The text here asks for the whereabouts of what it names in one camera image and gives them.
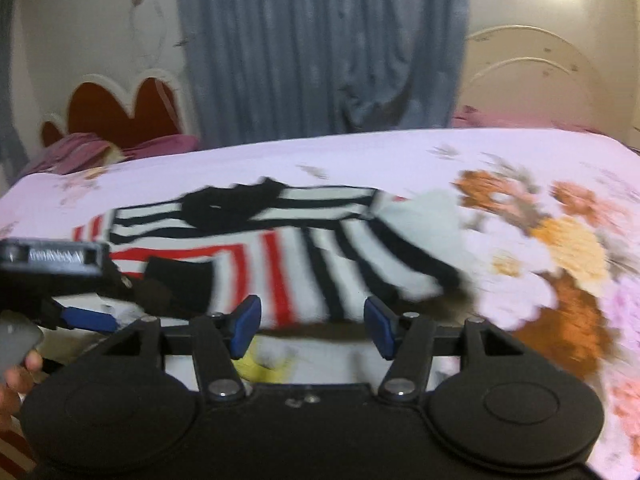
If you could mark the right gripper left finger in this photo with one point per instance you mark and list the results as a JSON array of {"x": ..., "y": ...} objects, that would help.
[{"x": 217, "y": 341}]

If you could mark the blue grey curtain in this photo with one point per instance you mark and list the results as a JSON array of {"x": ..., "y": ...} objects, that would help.
[{"x": 266, "y": 70}]

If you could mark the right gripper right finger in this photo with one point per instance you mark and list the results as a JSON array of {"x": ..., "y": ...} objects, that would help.
[{"x": 407, "y": 341}]

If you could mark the striped knit child sweater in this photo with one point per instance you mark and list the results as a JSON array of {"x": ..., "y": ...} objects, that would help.
[{"x": 312, "y": 255}]

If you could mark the person left hand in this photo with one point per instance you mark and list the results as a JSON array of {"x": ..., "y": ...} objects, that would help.
[{"x": 17, "y": 382}]

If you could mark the pink bedding on far bed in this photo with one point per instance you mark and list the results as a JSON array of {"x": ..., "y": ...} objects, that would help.
[{"x": 471, "y": 117}]

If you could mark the red heart shaped headboard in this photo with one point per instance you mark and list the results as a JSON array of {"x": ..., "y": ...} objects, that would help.
[{"x": 151, "y": 108}]

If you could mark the pink floral bed sheet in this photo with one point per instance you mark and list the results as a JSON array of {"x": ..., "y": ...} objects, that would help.
[{"x": 550, "y": 220}]

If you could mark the left side grey curtain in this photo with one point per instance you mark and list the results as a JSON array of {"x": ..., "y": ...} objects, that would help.
[{"x": 13, "y": 154}]

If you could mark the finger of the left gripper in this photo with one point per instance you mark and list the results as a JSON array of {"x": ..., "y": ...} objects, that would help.
[{"x": 93, "y": 321}]

